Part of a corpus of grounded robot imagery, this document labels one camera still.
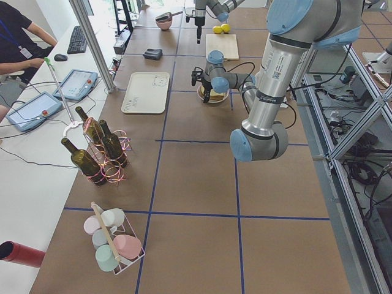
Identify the dark wine bottle left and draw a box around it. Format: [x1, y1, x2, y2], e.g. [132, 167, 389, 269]
[61, 137, 107, 186]

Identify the grey blue cup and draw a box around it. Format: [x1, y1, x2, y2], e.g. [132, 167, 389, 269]
[92, 229, 108, 250]

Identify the white dish rack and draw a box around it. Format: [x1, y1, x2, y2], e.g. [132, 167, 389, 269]
[91, 202, 145, 275]

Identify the red cylinder bottle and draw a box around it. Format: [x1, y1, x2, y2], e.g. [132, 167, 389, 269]
[1, 241, 45, 268]

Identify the black computer mouse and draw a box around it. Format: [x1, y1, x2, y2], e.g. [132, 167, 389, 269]
[54, 53, 68, 62]

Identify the pink bowl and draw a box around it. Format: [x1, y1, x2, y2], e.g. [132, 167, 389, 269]
[156, 18, 173, 31]

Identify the aluminium frame post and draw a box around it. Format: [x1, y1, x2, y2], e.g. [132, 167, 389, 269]
[69, 0, 115, 93]

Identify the grey folded cloth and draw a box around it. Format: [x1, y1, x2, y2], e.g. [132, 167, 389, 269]
[143, 48, 163, 61]

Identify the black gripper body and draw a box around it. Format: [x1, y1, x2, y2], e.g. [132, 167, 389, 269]
[202, 75, 213, 94]
[195, 17, 205, 28]

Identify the dark wine bottle right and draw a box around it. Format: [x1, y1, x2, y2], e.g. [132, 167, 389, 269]
[99, 119, 128, 168]

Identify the seated person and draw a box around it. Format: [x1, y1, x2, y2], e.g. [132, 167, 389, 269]
[0, 0, 58, 123]

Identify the wooden cutting board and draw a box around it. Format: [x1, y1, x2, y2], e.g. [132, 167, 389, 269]
[206, 34, 239, 60]

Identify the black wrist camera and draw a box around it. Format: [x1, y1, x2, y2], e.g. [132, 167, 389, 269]
[184, 7, 195, 23]
[191, 69, 203, 86]

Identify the bread slice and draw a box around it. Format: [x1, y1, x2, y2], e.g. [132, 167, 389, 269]
[210, 93, 226, 103]

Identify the light pink cup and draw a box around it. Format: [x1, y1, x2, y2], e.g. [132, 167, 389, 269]
[83, 216, 101, 235]

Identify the near blue teach pendant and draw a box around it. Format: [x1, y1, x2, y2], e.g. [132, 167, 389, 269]
[6, 92, 62, 132]

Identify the metal scoop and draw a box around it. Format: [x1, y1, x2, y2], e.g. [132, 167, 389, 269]
[155, 12, 183, 23]

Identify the yellow lemon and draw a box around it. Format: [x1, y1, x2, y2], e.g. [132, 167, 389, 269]
[213, 26, 223, 34]
[220, 23, 231, 34]

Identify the mint green cup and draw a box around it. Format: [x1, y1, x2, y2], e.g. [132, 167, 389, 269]
[95, 244, 119, 272]

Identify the yellow lemon near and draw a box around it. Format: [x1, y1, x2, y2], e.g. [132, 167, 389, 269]
[213, 26, 223, 34]

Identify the blue teach pendant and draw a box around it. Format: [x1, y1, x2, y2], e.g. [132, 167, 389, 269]
[6, 92, 62, 132]
[60, 69, 98, 102]

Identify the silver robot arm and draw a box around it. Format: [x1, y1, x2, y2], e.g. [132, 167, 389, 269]
[192, 0, 244, 44]
[202, 1, 363, 162]

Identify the dark wine bottle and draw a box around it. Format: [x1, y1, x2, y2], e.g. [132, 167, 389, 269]
[61, 137, 107, 186]
[99, 119, 128, 168]
[75, 106, 105, 153]

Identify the copper wire bottle rack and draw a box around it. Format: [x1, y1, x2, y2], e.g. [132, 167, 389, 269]
[88, 130, 132, 185]

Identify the cream bear tray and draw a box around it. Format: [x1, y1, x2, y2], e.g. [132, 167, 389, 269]
[121, 72, 170, 114]

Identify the yellow lemon far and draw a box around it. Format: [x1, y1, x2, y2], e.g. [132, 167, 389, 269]
[220, 23, 231, 34]

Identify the white cup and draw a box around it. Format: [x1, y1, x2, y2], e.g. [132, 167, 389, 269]
[100, 208, 125, 227]

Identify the far blue teach pendant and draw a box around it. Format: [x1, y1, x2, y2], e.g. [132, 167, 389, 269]
[60, 69, 98, 102]

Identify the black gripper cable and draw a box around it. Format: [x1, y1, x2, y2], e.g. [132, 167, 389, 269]
[223, 61, 298, 129]

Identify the white round plate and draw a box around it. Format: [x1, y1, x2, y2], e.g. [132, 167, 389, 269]
[197, 85, 230, 104]

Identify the black keyboard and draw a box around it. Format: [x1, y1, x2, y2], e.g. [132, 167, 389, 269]
[67, 26, 87, 55]

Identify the salmon pink cup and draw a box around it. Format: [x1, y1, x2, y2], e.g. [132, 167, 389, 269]
[113, 235, 141, 260]

